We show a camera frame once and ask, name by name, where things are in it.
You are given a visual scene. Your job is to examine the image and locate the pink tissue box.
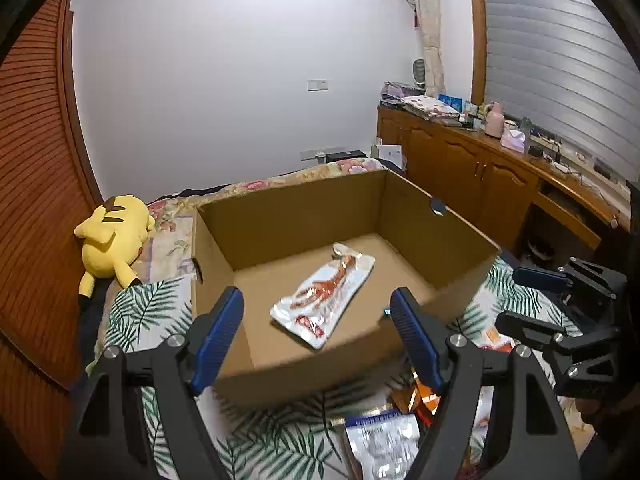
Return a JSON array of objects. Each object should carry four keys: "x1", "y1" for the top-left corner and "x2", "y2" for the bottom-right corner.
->
[{"x1": 501, "y1": 128, "x2": 528, "y2": 153}]

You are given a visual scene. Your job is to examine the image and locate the wooden louvered wardrobe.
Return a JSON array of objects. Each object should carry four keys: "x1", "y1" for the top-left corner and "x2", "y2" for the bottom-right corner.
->
[{"x1": 0, "y1": 0, "x2": 103, "y2": 480}]

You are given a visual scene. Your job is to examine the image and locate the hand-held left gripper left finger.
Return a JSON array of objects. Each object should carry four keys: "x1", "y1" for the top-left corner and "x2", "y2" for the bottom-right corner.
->
[{"x1": 60, "y1": 286, "x2": 246, "y2": 480}]

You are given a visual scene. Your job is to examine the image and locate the pink bottle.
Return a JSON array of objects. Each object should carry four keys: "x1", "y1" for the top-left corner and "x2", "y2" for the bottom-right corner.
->
[{"x1": 484, "y1": 101, "x2": 505, "y2": 137}]

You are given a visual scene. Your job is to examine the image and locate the dark blue bed sheet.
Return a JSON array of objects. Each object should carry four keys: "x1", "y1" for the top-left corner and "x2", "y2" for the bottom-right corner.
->
[{"x1": 79, "y1": 280, "x2": 121, "y2": 366}]

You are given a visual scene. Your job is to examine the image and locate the folded purple cloth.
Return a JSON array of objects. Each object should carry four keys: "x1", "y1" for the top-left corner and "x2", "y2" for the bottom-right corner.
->
[{"x1": 381, "y1": 81, "x2": 426, "y2": 106}]

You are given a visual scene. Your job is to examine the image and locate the white paper bag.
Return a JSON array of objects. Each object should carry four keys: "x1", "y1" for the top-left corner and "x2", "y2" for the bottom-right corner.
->
[{"x1": 371, "y1": 143, "x2": 403, "y2": 168}]

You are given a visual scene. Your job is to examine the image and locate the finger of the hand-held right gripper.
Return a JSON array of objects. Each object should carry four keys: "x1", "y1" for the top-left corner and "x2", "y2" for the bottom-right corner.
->
[
  {"x1": 512, "y1": 257, "x2": 629, "y2": 302},
  {"x1": 494, "y1": 310, "x2": 624, "y2": 397}
]

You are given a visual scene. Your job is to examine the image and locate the white orange-print snack packet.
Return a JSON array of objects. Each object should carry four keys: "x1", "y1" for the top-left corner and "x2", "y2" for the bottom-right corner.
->
[{"x1": 477, "y1": 327, "x2": 516, "y2": 353}]

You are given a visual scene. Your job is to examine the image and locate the leaf-print blanket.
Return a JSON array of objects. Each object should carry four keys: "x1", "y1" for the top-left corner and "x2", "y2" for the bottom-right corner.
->
[{"x1": 85, "y1": 255, "x2": 596, "y2": 480}]

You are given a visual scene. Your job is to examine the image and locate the wooden window frame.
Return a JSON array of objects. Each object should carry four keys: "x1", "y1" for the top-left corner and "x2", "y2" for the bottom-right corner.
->
[{"x1": 466, "y1": 0, "x2": 488, "y2": 106}]

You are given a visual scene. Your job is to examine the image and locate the beige lace curtain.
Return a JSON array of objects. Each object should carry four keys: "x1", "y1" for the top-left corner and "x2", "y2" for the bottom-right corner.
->
[{"x1": 409, "y1": 0, "x2": 446, "y2": 98}]

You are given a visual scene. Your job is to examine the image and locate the wooden cabinet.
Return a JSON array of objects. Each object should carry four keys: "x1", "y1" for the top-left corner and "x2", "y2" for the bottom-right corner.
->
[{"x1": 376, "y1": 105, "x2": 632, "y2": 266}]

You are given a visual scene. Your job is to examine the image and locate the grey window blinds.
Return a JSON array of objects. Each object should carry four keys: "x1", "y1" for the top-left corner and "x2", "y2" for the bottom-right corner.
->
[{"x1": 480, "y1": 0, "x2": 640, "y2": 186}]

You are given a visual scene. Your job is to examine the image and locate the folded floral cloth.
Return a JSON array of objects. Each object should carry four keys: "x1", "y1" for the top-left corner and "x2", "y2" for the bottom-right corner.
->
[{"x1": 400, "y1": 95, "x2": 463, "y2": 126}]

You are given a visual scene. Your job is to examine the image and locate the brown cardboard box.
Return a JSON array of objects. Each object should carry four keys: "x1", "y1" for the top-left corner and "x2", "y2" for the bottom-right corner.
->
[{"x1": 191, "y1": 169, "x2": 502, "y2": 408}]

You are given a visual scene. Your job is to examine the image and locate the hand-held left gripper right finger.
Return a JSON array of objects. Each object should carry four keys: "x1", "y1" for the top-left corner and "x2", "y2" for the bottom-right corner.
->
[{"x1": 389, "y1": 287, "x2": 583, "y2": 480}]

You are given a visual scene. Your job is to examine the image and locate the white red-print snack packet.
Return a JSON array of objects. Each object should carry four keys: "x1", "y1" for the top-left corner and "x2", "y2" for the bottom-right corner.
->
[{"x1": 269, "y1": 241, "x2": 377, "y2": 350}]

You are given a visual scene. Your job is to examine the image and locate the silver blue snack packet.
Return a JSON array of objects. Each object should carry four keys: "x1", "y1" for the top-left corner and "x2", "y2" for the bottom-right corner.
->
[{"x1": 344, "y1": 410, "x2": 421, "y2": 480}]

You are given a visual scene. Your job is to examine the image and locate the yellow plush toy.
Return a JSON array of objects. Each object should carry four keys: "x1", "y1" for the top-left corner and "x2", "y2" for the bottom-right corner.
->
[{"x1": 74, "y1": 194, "x2": 157, "y2": 311}]

